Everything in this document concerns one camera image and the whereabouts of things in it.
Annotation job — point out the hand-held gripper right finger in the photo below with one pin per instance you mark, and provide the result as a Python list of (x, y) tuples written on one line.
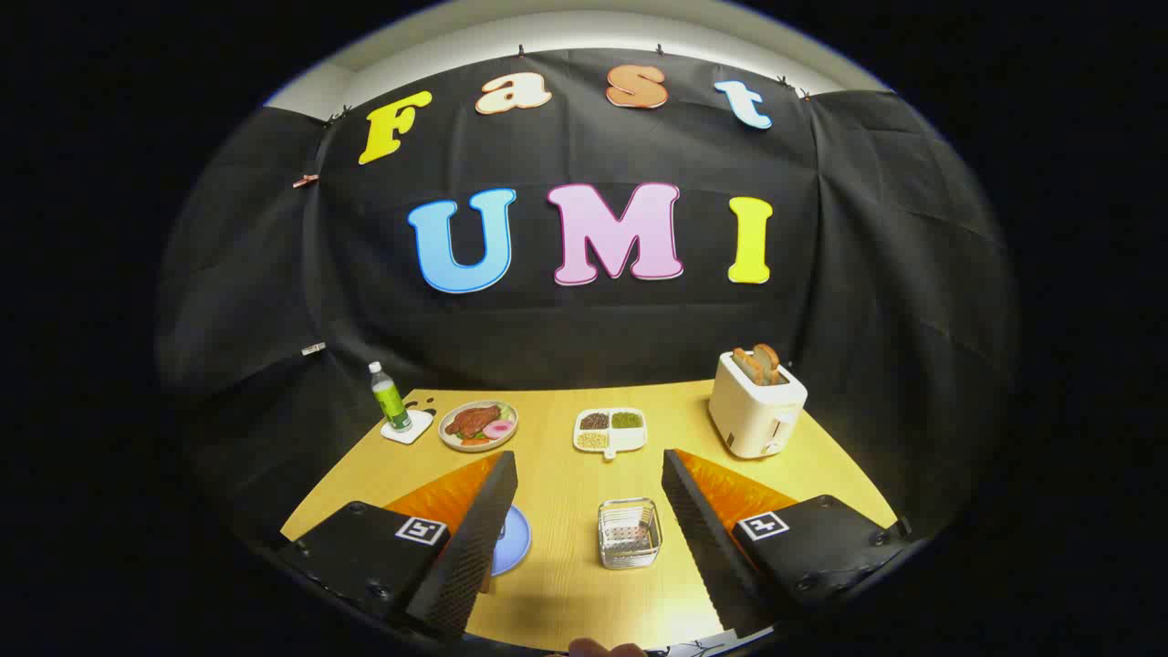
[(703, 538)]

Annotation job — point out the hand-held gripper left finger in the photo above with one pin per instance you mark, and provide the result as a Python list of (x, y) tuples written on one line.
[(474, 547)]

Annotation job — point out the blue plate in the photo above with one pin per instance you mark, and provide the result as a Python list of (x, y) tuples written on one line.
[(514, 543)]

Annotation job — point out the beige food plate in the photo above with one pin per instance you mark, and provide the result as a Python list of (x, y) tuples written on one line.
[(453, 436)]

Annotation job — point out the pink ham slice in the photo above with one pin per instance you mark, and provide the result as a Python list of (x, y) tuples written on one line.
[(498, 429)]

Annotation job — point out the white divided bean dish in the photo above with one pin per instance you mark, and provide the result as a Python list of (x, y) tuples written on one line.
[(630, 440)]

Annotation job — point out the brown meat piece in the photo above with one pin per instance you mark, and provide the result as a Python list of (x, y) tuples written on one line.
[(470, 421)]

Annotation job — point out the white toaster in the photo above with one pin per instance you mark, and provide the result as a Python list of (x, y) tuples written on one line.
[(753, 415)]

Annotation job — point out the white square coaster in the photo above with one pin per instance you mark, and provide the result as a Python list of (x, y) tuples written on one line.
[(417, 427)]

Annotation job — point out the green label plastic bottle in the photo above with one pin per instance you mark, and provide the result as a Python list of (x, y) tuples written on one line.
[(390, 401)]

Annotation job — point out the toast slice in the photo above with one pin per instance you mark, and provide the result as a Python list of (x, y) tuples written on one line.
[(769, 359), (746, 365)]

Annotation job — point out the black backdrop cloth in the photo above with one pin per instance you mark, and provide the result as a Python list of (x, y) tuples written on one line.
[(584, 347)]

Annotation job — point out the silver cloth clip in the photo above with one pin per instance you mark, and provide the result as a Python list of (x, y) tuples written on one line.
[(313, 349)]

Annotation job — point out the copper cloth clip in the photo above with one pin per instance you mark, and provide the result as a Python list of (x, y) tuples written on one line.
[(306, 181)]

